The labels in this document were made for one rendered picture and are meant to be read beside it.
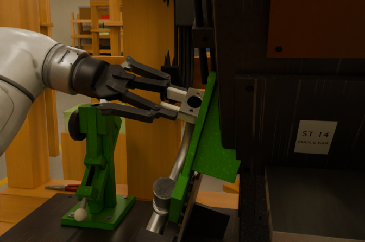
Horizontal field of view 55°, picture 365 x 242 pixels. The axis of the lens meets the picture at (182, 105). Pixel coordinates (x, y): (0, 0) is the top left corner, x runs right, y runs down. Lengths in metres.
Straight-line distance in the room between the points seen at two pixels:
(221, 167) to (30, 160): 0.71
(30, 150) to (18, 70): 0.47
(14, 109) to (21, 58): 0.09
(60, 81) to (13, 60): 0.09
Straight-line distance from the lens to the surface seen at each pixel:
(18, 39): 0.72
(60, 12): 11.78
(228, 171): 0.55
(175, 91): 0.64
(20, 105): 0.69
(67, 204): 0.99
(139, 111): 0.62
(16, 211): 1.04
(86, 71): 0.66
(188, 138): 0.69
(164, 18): 0.91
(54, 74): 0.68
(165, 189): 0.57
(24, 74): 0.69
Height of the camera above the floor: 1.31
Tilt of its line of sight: 10 degrees down
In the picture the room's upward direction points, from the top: straight up
